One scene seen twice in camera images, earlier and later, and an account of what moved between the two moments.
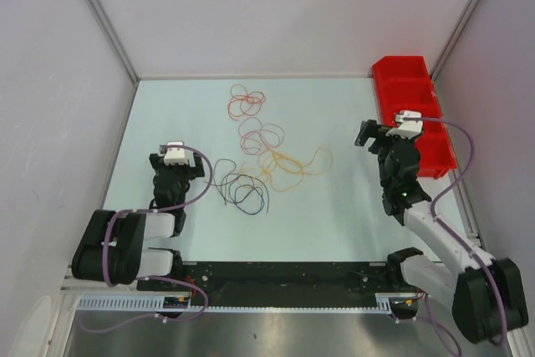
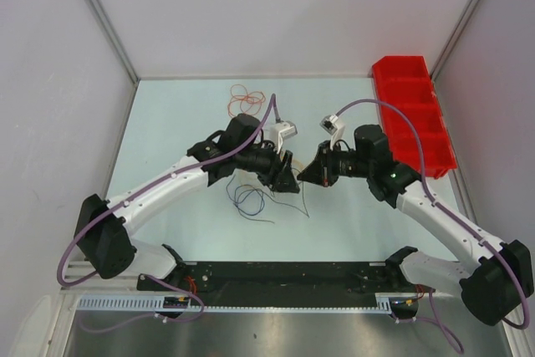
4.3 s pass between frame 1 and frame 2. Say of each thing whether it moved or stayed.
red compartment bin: stayed
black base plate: stayed
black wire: moved
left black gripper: moved
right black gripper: moved
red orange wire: stayed
